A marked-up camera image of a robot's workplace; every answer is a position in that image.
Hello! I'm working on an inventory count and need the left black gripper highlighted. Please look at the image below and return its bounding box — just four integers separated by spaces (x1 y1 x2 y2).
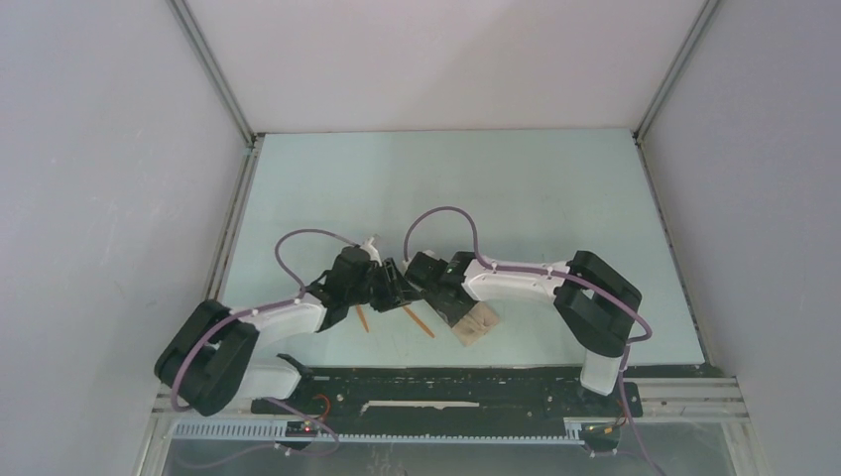
346 258 421 313

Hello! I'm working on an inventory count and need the orange plastic knife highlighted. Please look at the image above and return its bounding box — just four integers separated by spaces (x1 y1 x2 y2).
403 305 435 339

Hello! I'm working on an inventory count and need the beige cloth napkin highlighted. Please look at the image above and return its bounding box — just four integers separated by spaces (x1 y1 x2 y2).
451 302 500 347

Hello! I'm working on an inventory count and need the orange plastic fork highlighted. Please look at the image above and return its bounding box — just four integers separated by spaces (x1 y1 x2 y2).
354 304 370 333

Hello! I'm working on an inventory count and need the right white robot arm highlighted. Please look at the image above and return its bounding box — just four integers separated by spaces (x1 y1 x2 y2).
405 250 643 415

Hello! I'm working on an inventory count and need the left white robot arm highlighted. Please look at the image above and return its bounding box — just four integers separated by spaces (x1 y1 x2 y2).
154 240 421 417

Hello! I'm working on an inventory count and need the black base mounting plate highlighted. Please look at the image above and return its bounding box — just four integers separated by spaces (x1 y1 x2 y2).
284 367 642 436

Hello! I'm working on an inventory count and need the white cable duct strip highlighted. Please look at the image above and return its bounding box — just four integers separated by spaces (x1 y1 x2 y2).
172 419 584 445

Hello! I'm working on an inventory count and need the aluminium frame rail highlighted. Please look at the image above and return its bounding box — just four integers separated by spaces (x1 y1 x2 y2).
150 377 750 423

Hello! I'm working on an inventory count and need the left corner aluminium post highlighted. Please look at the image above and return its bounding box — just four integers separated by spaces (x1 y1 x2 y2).
166 0 257 147

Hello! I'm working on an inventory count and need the corner aluminium post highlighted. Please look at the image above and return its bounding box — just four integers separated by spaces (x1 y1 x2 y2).
166 0 257 147
634 0 724 145

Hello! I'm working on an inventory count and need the right corner aluminium post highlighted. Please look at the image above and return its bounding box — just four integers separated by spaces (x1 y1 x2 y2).
634 0 724 145

